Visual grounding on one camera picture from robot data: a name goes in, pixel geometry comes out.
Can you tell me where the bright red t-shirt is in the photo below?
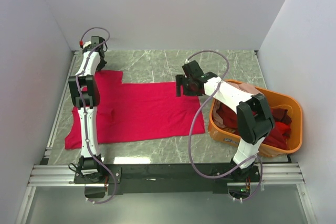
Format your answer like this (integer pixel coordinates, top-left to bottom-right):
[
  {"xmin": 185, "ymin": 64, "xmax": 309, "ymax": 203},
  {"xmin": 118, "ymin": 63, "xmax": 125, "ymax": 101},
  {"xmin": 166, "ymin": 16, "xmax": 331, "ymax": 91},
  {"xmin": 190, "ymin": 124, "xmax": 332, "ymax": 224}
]
[{"xmin": 64, "ymin": 69, "xmax": 205, "ymax": 151}]

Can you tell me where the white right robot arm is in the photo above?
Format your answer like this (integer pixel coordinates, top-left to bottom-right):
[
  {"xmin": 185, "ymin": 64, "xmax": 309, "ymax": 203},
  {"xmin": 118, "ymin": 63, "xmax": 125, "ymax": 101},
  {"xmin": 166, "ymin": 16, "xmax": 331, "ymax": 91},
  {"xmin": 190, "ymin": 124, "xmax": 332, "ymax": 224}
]
[{"xmin": 175, "ymin": 60, "xmax": 275, "ymax": 182}]

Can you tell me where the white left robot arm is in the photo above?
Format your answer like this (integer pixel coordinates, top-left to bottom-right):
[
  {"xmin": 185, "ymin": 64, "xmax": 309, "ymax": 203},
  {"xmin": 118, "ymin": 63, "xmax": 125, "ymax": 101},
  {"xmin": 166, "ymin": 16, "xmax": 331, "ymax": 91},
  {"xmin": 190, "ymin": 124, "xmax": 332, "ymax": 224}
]
[{"xmin": 68, "ymin": 36, "xmax": 106, "ymax": 183}]

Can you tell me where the dark red shirt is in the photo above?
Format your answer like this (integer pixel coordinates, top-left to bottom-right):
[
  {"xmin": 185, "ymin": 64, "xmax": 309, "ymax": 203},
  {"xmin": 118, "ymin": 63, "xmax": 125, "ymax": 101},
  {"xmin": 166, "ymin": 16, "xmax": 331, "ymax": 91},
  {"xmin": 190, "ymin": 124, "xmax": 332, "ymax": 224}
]
[{"xmin": 212, "ymin": 103, "xmax": 292, "ymax": 150}]

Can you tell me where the beige pink shirt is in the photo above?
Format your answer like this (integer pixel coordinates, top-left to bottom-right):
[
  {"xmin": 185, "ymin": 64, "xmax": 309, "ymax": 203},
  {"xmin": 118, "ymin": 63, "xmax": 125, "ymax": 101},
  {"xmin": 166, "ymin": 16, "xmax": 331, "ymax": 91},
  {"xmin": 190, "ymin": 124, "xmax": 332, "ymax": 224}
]
[{"xmin": 212, "ymin": 82, "xmax": 261, "ymax": 132}]

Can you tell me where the orange plastic laundry basket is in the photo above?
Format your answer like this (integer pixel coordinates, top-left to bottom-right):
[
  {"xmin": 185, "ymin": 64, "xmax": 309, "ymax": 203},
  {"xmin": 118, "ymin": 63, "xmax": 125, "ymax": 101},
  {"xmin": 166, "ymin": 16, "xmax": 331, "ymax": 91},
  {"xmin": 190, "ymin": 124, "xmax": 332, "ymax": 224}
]
[{"xmin": 204, "ymin": 77, "xmax": 303, "ymax": 162}]

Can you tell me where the orange red garment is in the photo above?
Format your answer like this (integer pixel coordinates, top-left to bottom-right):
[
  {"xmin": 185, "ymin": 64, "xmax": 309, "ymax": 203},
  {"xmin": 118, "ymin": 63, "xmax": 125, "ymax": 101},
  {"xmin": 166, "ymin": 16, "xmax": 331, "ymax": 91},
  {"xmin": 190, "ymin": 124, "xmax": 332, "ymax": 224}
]
[{"xmin": 275, "ymin": 122, "xmax": 291, "ymax": 141}]

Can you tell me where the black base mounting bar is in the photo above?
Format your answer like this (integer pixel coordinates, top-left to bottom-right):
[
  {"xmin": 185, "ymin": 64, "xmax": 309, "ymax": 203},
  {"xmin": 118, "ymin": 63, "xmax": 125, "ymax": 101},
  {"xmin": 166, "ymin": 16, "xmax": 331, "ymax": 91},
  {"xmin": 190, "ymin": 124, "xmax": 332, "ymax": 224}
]
[{"xmin": 73, "ymin": 164, "xmax": 260, "ymax": 198}]

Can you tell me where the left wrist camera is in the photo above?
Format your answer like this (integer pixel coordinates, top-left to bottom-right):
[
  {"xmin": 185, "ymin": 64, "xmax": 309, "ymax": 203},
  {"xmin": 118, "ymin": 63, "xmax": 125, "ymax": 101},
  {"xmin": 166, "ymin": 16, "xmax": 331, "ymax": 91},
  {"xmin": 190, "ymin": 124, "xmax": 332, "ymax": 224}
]
[{"xmin": 79, "ymin": 40, "xmax": 92, "ymax": 50}]

